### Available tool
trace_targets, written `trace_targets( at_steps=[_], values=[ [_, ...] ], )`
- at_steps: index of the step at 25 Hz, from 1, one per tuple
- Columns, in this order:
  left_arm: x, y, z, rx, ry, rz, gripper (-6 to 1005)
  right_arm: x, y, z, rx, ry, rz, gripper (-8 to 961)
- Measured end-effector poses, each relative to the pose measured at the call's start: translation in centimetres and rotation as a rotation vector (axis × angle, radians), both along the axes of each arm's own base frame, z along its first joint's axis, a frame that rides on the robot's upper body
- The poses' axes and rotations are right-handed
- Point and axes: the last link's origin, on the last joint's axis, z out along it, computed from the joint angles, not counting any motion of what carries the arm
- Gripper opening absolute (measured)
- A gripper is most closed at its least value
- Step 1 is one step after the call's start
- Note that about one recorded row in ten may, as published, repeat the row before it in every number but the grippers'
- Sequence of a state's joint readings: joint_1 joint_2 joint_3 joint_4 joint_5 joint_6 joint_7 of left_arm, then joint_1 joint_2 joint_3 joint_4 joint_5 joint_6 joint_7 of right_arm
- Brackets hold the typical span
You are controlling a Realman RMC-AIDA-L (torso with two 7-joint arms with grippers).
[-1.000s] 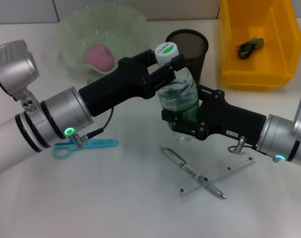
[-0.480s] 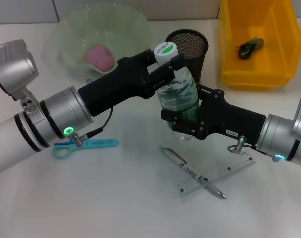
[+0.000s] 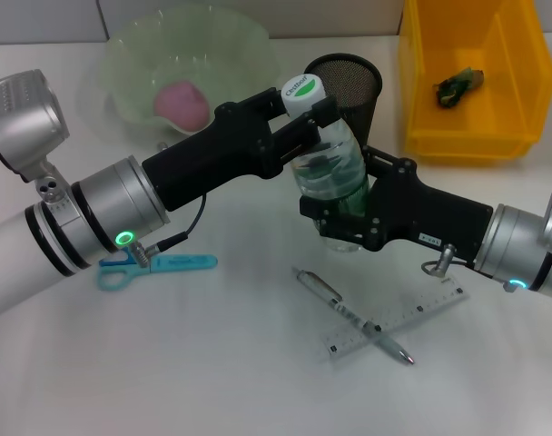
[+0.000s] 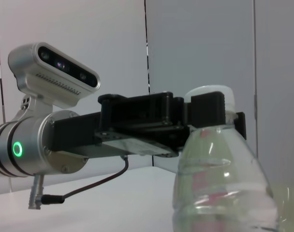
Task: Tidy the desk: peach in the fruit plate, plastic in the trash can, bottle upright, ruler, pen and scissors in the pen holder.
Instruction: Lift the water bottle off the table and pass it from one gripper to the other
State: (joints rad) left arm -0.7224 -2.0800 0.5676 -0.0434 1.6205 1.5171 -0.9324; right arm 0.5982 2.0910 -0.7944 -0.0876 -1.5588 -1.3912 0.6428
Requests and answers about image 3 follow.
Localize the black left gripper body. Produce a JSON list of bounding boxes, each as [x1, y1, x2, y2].
[[141, 101, 286, 213]]

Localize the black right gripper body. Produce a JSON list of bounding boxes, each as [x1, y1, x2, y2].
[[365, 157, 495, 267]]

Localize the clear water bottle green label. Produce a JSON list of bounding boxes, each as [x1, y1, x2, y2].
[[280, 74, 373, 253]]

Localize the green silver plastic wrapper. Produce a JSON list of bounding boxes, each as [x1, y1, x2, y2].
[[432, 66, 487, 111]]

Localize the green translucent fruit bowl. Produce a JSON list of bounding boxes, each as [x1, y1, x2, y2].
[[100, 5, 283, 140]]

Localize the black mesh pen holder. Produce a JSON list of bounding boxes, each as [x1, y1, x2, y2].
[[302, 53, 384, 147]]

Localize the silver ballpoint pen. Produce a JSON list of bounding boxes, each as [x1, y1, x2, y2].
[[292, 267, 416, 366]]

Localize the transparent plastic ruler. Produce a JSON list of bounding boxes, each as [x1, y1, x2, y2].
[[319, 276, 471, 363]]

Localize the blue scissors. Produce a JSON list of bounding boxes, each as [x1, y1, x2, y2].
[[95, 251, 220, 292]]

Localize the yellow plastic bin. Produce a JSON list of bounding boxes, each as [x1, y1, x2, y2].
[[397, 0, 552, 166]]

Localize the right arm connector cable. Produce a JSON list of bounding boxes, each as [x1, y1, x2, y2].
[[420, 242, 481, 281]]

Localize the arm connector cable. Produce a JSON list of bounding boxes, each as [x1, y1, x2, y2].
[[420, 242, 481, 281], [129, 140, 209, 270]]

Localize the left arm connector cable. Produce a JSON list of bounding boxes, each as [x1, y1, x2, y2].
[[129, 140, 209, 270]]

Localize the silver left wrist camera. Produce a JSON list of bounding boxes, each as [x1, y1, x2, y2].
[[0, 68, 72, 184]]

